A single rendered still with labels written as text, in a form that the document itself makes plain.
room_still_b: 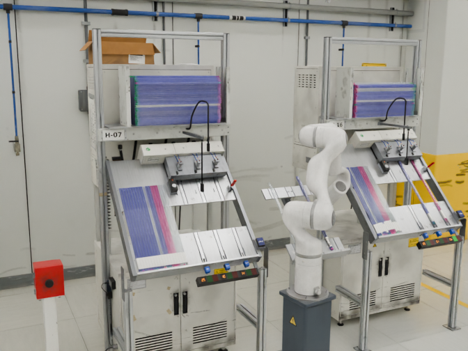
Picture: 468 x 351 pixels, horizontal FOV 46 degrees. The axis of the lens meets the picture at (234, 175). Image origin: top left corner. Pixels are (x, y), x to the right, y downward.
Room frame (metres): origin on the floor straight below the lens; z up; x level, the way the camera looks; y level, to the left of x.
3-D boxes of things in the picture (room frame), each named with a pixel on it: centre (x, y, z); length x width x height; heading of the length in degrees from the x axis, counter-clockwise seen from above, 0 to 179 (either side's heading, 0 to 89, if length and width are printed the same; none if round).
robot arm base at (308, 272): (2.37, -0.34, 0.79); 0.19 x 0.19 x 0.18
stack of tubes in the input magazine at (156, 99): (3.16, 0.33, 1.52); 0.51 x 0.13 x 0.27; 115
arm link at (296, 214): (2.39, -0.31, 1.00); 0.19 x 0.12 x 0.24; 68
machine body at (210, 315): (3.24, 0.44, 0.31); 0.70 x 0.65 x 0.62; 115
